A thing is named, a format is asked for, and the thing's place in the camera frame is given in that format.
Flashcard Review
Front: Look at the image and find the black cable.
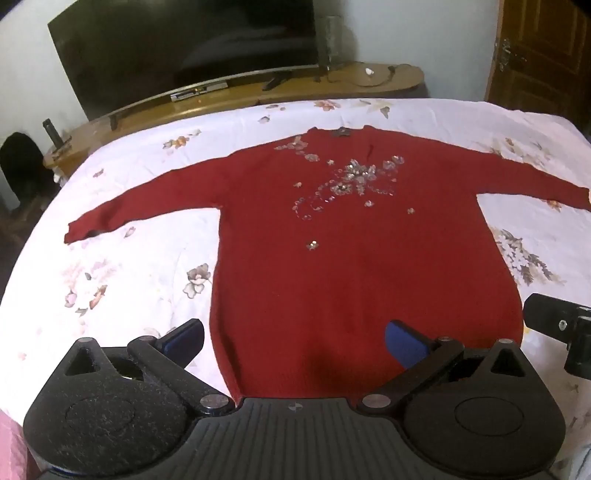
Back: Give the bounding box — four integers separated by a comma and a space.
318, 65, 408, 88

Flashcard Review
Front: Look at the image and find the pink cloth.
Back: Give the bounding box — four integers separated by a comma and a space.
0, 408, 29, 480

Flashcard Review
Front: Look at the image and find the brown wooden door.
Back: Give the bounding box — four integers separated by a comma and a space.
484, 0, 591, 126

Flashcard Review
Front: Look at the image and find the wooden television stand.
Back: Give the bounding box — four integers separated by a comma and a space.
43, 64, 426, 178

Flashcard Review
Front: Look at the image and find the metal door handle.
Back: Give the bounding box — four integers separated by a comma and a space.
493, 38, 527, 71

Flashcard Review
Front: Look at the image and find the red embellished sweater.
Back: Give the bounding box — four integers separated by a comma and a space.
64, 124, 591, 401

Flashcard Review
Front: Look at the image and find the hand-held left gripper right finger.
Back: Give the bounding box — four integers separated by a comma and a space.
358, 320, 529, 414

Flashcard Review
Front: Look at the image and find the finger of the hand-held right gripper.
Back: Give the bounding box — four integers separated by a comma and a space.
523, 293, 591, 344

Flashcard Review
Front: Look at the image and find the black bag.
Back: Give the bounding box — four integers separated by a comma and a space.
0, 132, 48, 219

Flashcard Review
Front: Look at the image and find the black curved television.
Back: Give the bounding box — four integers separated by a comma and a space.
47, 0, 320, 121

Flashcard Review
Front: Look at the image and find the white floral bed sheet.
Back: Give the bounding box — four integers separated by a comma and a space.
0, 98, 591, 480

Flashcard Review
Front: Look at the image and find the clear glass vase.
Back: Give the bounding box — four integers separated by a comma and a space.
318, 16, 343, 75

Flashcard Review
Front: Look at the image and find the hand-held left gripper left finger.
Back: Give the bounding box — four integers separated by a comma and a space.
55, 318, 232, 416

